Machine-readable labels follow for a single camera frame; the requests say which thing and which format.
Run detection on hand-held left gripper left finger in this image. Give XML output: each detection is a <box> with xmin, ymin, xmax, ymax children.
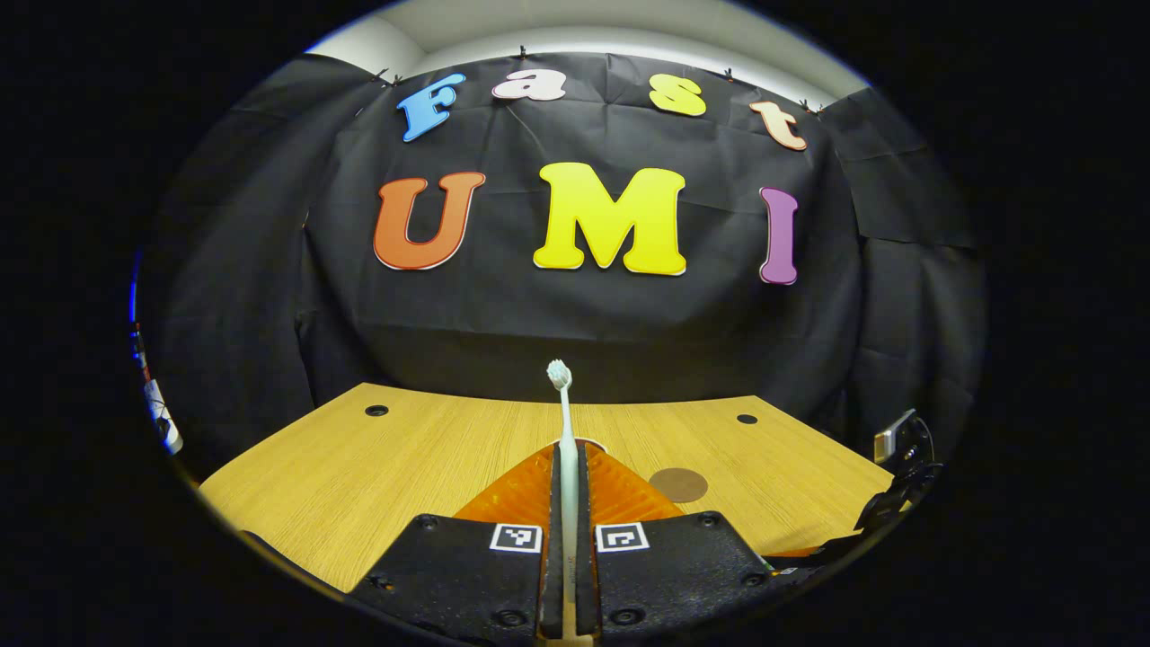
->
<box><xmin>347</xmin><ymin>442</ymin><xmax>563</xmax><ymax>647</ymax></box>

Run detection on pale green toothbrush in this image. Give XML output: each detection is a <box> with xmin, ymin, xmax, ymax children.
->
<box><xmin>546</xmin><ymin>359</ymin><xmax>580</xmax><ymax>634</ymax></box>

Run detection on white side table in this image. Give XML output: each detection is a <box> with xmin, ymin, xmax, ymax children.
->
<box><xmin>146</xmin><ymin>377</ymin><xmax>184</xmax><ymax>456</ymax></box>

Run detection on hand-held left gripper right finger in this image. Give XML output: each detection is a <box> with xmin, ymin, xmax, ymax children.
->
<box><xmin>575</xmin><ymin>440</ymin><xmax>775</xmax><ymax>643</ymax></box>

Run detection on wooden desktop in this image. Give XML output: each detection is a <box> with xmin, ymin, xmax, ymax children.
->
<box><xmin>198</xmin><ymin>383</ymin><xmax>899</xmax><ymax>594</ymax></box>

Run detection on black backdrop cloth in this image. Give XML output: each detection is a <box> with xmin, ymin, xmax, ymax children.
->
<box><xmin>135</xmin><ymin>51</ymin><xmax>989</xmax><ymax>477</ymax></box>

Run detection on round brown coaster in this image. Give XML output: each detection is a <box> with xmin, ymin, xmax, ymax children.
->
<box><xmin>649</xmin><ymin>467</ymin><xmax>709</xmax><ymax>504</ymax></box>

